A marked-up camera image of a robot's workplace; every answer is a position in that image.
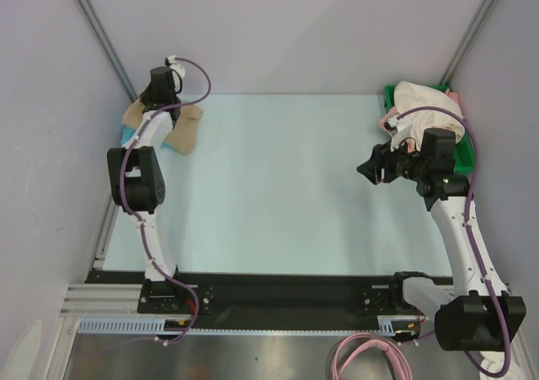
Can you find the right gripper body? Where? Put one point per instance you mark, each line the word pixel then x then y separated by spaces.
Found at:
pixel 383 169

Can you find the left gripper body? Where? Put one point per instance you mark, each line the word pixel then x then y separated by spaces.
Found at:
pixel 145 98

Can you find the tan t-shirt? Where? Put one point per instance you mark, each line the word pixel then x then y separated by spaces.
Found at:
pixel 182 138

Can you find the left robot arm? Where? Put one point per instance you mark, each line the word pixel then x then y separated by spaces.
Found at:
pixel 244 185

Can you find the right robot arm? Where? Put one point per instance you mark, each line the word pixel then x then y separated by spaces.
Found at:
pixel 479 314

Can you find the green plastic tray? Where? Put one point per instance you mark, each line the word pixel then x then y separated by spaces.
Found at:
pixel 464 151

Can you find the folded teal t-shirt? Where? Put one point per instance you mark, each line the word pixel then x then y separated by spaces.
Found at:
pixel 126 137

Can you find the pink t-shirt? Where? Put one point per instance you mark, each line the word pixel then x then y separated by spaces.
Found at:
pixel 410 97

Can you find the white t-shirt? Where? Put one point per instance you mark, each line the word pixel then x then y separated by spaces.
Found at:
pixel 419 136

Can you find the white round discs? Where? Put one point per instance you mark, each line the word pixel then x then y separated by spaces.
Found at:
pixel 492 361

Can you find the white object bottom left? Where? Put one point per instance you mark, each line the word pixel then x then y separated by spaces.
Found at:
pixel 23 353

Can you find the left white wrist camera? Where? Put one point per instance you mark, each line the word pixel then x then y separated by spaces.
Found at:
pixel 175 64

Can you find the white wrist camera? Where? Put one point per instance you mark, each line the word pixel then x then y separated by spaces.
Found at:
pixel 401 133
pixel 175 64

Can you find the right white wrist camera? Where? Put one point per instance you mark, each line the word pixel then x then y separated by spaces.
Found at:
pixel 401 133

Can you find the left aluminium frame post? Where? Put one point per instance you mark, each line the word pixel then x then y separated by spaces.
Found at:
pixel 96 27

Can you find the aluminium frame post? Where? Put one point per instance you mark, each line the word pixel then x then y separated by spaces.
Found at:
pixel 472 32
pixel 96 27

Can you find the white slotted cable duct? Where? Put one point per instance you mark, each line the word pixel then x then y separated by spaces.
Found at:
pixel 388 325

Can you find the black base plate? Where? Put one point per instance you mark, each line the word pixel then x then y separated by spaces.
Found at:
pixel 294 299

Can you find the right aluminium frame post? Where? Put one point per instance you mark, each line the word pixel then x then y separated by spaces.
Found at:
pixel 472 32

